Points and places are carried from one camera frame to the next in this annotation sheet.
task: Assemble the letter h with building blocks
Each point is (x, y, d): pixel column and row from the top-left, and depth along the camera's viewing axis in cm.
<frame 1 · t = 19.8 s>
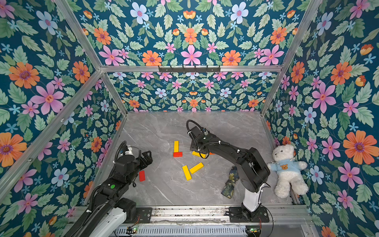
left hand: (147, 154, 79), fingers open
right hand: (197, 144, 91), fingers open
yellow block upright of h: (176, 146, 101), on the table
red block flat: (178, 154, 98), on the table
yellow block middle: (194, 153, 97), point 2 cm above the table
yellow block left upper: (187, 172, 89), on the table
yellow block left lower: (196, 168, 92), on the table
small red block: (142, 177, 89), on the table

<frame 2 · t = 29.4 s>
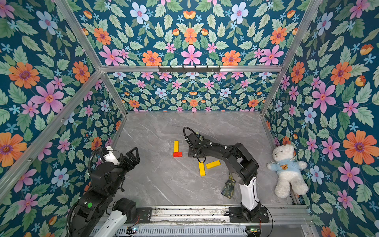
left hand: (134, 152, 69), fingers open
right hand: (195, 150, 96), fingers open
yellow block left upper: (202, 169, 90), on the table
yellow block left lower: (213, 164, 93), on the table
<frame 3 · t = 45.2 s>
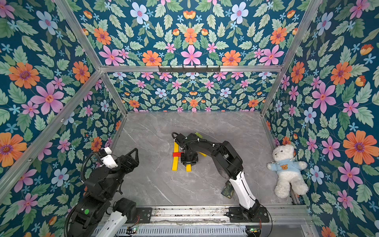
left hand: (133, 152, 67), fingers open
right hand: (189, 161, 93), fingers open
yellow block left upper: (175, 164, 93), on the table
yellow block left lower: (188, 168, 90), point 2 cm above the table
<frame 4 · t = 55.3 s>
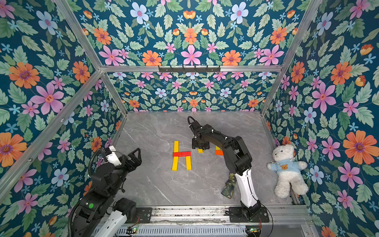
left hand: (136, 152, 69), fingers open
right hand: (201, 144, 99), fingers open
